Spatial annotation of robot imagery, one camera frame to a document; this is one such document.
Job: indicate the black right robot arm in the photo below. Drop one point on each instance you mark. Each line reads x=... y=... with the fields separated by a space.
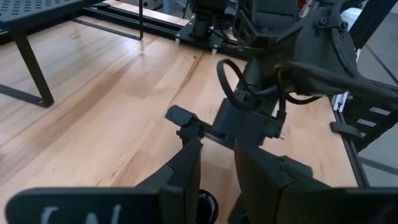
x=311 y=46

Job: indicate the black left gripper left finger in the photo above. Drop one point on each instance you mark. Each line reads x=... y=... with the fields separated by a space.
x=174 y=193

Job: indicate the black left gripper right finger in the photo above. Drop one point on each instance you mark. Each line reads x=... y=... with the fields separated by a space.
x=264 y=193

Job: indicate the black perforated metal shelf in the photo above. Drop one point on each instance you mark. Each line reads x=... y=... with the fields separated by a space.
x=31 y=63

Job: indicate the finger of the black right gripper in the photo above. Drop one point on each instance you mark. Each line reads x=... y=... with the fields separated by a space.
x=183 y=116

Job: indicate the black teardrop mini plate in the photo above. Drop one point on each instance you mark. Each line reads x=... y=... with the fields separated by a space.
x=207 y=207

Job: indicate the silver aluminium extrusion piece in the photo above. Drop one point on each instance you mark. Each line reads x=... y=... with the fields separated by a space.
x=340 y=102

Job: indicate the black frame foot bracket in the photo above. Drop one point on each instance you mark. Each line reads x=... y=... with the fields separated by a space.
x=345 y=129

